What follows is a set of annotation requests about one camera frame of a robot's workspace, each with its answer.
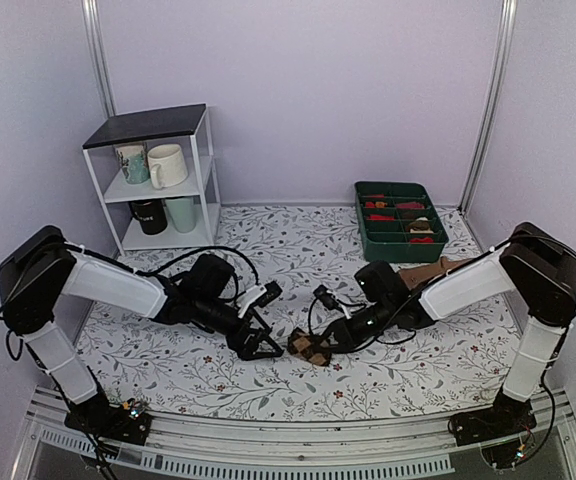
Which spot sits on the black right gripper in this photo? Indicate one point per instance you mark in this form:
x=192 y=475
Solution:
x=343 y=331

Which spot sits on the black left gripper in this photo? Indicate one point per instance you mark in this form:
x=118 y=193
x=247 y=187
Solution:
x=244 y=349

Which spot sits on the brown tan argyle sock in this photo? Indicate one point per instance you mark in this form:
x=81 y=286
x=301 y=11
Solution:
x=300 y=345

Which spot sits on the green divided organizer tray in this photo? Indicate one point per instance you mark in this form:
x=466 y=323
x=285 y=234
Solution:
x=388 y=241

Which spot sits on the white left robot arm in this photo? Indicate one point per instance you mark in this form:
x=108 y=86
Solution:
x=47 y=267

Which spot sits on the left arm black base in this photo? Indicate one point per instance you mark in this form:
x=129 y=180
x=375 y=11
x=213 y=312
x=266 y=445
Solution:
x=128 y=422

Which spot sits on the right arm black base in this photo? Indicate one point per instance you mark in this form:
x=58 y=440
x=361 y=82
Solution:
x=504 y=417

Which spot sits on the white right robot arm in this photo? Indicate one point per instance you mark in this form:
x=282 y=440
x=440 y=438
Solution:
x=531 y=263

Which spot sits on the plain brown sock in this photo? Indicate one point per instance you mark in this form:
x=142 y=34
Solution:
x=417 y=276

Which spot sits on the red rolled sock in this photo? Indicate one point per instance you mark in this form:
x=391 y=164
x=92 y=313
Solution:
x=380 y=218

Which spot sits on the floral patterned table mat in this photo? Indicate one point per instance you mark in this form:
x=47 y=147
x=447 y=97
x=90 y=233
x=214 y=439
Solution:
x=455 y=364

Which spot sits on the mint green cup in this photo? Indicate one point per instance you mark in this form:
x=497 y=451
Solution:
x=182 y=213

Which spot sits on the brown cream rolled sock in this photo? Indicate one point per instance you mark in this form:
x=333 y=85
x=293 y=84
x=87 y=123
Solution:
x=421 y=225

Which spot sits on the black mug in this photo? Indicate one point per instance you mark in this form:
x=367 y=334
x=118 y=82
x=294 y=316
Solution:
x=150 y=215

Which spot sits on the cream white mug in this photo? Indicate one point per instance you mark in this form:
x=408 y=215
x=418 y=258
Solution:
x=167 y=166

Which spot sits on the white shelf black top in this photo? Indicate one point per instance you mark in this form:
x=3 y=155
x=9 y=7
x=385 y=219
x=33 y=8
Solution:
x=189 y=126

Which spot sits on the teal patterned mug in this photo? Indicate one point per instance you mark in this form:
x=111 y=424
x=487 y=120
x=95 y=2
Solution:
x=133 y=163

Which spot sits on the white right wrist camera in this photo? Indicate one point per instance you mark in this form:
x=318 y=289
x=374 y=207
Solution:
x=331 y=301

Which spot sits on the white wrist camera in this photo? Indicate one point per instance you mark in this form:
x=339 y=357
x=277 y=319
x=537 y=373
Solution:
x=257 y=296
x=331 y=301

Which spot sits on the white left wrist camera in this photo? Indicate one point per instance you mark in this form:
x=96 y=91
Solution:
x=257 y=296

